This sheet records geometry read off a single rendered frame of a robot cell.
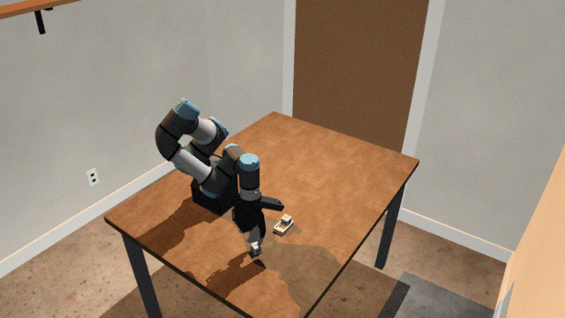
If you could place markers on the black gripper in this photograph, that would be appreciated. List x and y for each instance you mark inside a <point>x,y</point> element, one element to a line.
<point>248,217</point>

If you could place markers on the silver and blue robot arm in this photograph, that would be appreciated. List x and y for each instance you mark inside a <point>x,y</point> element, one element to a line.
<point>207,137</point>

